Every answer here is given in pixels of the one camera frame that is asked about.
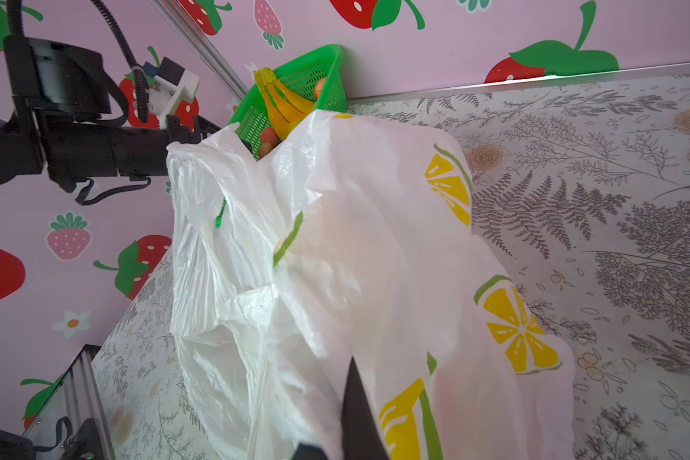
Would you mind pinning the green plastic basket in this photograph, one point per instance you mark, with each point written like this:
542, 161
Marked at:
300, 76

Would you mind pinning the red fake cherries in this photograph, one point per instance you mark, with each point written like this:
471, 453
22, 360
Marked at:
269, 140

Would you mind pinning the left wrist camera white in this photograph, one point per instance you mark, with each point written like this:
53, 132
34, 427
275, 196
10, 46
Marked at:
172, 85

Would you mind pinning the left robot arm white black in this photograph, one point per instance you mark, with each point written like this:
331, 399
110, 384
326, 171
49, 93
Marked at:
53, 79

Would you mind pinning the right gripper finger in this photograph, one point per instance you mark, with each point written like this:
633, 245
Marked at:
361, 440

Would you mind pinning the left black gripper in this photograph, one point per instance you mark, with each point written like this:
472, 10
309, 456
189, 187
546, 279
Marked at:
76, 152

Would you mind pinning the white lemon print plastic bag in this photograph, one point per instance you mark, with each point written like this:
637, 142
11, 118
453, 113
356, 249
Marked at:
354, 238

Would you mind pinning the yellow fake banana bunch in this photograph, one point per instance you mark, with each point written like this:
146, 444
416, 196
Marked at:
286, 109

